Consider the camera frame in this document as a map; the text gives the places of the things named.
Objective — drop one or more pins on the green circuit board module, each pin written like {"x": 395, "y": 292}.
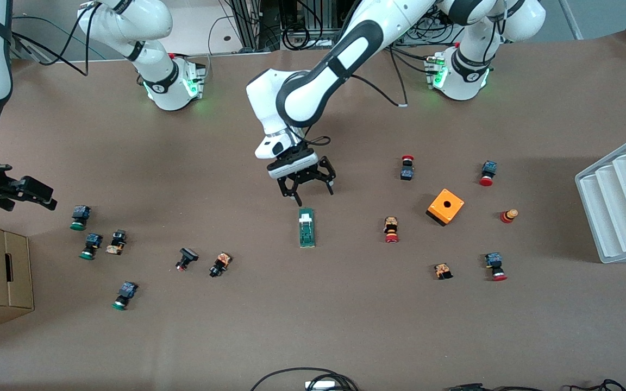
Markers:
{"x": 306, "y": 233}

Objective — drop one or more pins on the black square push button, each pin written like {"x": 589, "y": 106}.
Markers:
{"x": 186, "y": 257}

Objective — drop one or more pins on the white plug connector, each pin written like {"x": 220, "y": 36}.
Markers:
{"x": 321, "y": 385}

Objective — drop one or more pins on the red button black block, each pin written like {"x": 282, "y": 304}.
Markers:
{"x": 407, "y": 168}

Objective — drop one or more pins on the orange push button enclosure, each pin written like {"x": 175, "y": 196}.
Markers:
{"x": 445, "y": 206}

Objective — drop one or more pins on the red button blue block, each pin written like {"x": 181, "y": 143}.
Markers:
{"x": 488, "y": 172}
{"x": 495, "y": 266}

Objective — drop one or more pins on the black orange switch unit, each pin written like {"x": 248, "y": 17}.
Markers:
{"x": 117, "y": 242}

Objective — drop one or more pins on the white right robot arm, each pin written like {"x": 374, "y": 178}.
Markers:
{"x": 155, "y": 81}

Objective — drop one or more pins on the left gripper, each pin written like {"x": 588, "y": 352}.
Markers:
{"x": 305, "y": 175}

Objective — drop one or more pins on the red emergency stop orange block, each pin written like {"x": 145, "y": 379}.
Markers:
{"x": 391, "y": 229}

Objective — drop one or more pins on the white ribbed tray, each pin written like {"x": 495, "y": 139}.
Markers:
{"x": 617, "y": 206}

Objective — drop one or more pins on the red button orange cap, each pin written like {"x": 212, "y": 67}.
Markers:
{"x": 509, "y": 215}

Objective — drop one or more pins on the green push button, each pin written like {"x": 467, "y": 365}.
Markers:
{"x": 91, "y": 245}
{"x": 124, "y": 295}
{"x": 80, "y": 216}

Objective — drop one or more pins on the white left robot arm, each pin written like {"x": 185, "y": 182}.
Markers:
{"x": 345, "y": 60}

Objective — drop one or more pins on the black orange selector switch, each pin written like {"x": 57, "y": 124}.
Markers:
{"x": 219, "y": 264}

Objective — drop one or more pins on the orange black contact block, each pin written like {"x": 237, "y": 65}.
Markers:
{"x": 443, "y": 270}

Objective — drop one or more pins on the black aluminium equipment rack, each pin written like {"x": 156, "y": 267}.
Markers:
{"x": 253, "y": 21}

